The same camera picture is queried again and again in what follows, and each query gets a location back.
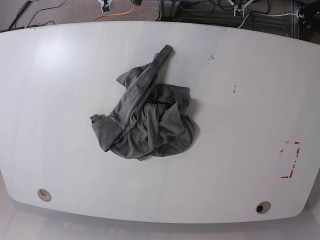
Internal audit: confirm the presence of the white power strip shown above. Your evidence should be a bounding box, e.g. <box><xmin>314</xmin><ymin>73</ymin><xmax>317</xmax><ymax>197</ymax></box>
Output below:
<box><xmin>296</xmin><ymin>9</ymin><xmax>305</xmax><ymax>19</ymax></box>

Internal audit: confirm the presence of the left table cable grommet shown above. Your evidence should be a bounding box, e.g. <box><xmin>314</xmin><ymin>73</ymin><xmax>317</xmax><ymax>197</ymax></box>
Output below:
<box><xmin>37</xmin><ymin>189</ymin><xmax>52</xmax><ymax>202</ymax></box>

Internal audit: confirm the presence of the yellow cable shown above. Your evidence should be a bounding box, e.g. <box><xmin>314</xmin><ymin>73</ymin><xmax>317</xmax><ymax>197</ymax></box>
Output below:
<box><xmin>92</xmin><ymin>4</ymin><xmax>136</xmax><ymax>23</ymax></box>

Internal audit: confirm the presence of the right table cable grommet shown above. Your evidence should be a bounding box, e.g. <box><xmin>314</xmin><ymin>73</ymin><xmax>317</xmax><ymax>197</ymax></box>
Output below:
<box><xmin>255</xmin><ymin>201</ymin><xmax>271</xmax><ymax>214</ymax></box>

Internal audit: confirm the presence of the white cable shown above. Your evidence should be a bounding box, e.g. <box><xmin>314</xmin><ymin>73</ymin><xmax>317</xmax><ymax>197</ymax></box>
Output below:
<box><xmin>236</xmin><ymin>11</ymin><xmax>298</xmax><ymax>30</ymax></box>

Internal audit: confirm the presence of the black cable on floor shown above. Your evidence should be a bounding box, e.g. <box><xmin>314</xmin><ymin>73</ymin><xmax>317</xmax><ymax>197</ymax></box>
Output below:
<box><xmin>8</xmin><ymin>0</ymin><xmax>68</xmax><ymax>29</ymax></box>

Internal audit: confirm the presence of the table cable grommet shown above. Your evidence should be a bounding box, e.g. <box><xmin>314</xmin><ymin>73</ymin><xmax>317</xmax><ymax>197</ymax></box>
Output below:
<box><xmin>37</xmin><ymin>189</ymin><xmax>52</xmax><ymax>202</ymax></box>
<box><xmin>255</xmin><ymin>201</ymin><xmax>271</xmax><ymax>214</ymax></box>

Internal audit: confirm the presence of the aluminium frame stand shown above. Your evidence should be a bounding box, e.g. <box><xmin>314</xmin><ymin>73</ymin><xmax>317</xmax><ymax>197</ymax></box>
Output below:
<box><xmin>156</xmin><ymin>0</ymin><xmax>182</xmax><ymax>21</ymax></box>

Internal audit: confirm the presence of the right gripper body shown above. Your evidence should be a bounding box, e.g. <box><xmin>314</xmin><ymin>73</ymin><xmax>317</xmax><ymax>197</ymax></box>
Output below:
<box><xmin>97</xmin><ymin>0</ymin><xmax>113</xmax><ymax>13</ymax></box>

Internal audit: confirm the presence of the grey t-shirt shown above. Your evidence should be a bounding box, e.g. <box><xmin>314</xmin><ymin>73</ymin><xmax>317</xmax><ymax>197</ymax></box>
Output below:
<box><xmin>90</xmin><ymin>45</ymin><xmax>195</xmax><ymax>161</ymax></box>

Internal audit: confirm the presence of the red tape rectangle marking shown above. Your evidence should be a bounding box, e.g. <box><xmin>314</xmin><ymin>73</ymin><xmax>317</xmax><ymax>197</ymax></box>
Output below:
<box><xmin>278</xmin><ymin>141</ymin><xmax>301</xmax><ymax>179</ymax></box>

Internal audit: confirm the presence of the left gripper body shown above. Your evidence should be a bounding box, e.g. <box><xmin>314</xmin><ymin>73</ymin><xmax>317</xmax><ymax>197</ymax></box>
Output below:
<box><xmin>231</xmin><ymin>0</ymin><xmax>254</xmax><ymax>17</ymax></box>

